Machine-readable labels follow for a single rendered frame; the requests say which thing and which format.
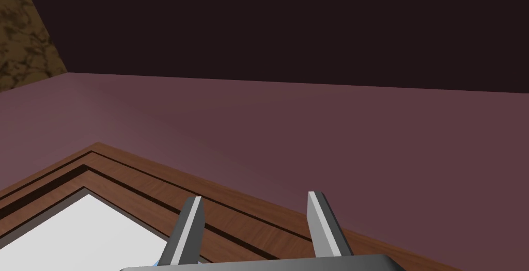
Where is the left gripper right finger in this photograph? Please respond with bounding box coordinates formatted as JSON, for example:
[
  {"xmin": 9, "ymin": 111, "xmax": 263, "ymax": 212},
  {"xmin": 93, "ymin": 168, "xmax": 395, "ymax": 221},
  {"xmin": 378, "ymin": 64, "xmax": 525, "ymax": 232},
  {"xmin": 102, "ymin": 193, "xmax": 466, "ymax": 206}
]
[{"xmin": 307, "ymin": 190, "xmax": 354, "ymax": 259}]

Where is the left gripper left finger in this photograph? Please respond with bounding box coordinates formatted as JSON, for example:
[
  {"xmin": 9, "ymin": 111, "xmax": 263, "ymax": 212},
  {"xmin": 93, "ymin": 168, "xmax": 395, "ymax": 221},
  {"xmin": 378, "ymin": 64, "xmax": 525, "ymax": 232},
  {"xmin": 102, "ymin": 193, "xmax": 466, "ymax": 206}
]
[{"xmin": 158, "ymin": 195, "xmax": 206, "ymax": 266}]

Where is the white door leaf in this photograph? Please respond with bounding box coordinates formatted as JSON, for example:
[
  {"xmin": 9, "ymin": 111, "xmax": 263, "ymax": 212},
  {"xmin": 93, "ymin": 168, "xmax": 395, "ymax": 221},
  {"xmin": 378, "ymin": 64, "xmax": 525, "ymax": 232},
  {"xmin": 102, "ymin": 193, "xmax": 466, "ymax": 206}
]
[{"xmin": 0, "ymin": 186, "xmax": 213, "ymax": 271}]

